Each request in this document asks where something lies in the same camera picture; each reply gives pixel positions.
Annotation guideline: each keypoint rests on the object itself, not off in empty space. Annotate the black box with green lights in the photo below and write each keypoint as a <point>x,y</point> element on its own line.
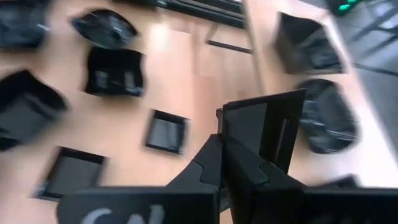
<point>334,6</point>

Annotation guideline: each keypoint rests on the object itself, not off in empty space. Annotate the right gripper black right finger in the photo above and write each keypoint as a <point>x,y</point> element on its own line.
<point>239,180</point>

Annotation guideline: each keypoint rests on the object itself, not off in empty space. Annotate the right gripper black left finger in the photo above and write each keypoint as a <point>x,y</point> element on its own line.
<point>208,165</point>

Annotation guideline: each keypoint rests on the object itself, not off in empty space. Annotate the black aluminium frame rail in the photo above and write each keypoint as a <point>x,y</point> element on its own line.
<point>202,12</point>

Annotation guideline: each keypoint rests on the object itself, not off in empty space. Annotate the small square black plate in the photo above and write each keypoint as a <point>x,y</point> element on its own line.
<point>245,124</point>
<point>166,133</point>
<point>73,174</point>

